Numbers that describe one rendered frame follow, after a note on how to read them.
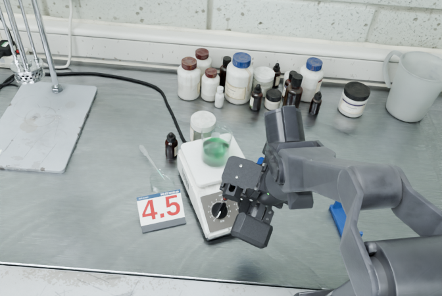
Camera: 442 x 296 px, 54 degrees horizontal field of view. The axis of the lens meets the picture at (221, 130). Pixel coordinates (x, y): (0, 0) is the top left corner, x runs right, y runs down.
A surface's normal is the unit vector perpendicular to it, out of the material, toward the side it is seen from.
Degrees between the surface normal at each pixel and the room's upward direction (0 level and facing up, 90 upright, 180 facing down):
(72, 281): 0
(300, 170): 70
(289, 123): 29
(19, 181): 0
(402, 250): 13
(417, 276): 23
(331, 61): 90
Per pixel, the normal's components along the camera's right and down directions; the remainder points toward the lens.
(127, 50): -0.05, 0.69
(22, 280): 0.07, -0.71
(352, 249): -0.99, 0.05
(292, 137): 0.11, -0.28
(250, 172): -0.11, -0.42
